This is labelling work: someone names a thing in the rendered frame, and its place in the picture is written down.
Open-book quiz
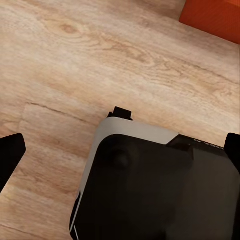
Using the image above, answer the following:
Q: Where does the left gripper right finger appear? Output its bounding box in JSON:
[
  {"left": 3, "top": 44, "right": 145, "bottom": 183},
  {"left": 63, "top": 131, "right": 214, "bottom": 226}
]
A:
[{"left": 224, "top": 133, "right": 240, "bottom": 173}]

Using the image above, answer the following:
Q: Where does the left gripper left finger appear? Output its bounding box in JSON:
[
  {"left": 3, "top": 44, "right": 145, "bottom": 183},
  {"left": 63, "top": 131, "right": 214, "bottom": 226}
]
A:
[{"left": 0, "top": 133, "right": 26, "bottom": 193}]

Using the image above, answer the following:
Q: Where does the storage box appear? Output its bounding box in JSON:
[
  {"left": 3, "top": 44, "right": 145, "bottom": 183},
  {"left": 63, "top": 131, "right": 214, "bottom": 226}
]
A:
[{"left": 179, "top": 0, "right": 240, "bottom": 45}]

